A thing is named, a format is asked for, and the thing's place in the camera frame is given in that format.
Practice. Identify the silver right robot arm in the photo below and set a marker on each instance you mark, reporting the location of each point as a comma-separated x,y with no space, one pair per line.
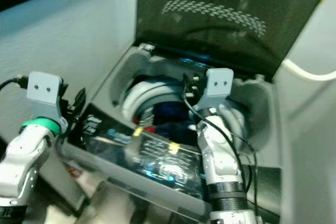
218,150

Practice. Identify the dark blue clothes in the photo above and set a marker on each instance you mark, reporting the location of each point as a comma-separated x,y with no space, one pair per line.
170,116

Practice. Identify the grey top-load washing machine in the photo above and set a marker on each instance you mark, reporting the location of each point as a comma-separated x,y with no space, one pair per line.
260,108

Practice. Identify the dark tinted washer lid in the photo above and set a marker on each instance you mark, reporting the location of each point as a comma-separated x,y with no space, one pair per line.
215,35

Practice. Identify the white grey washer drum rim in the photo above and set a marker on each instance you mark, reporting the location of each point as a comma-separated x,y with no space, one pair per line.
136,93

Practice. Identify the red garment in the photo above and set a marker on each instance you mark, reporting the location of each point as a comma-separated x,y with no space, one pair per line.
147,128

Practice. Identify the black glossy washer control panel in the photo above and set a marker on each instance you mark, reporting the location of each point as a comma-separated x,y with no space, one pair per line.
136,150

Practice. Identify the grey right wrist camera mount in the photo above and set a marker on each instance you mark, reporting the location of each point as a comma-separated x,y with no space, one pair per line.
219,82

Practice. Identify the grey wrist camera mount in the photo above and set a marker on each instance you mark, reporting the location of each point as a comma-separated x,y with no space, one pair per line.
44,90
219,82

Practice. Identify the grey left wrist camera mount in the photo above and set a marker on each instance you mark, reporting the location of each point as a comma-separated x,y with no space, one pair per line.
44,90

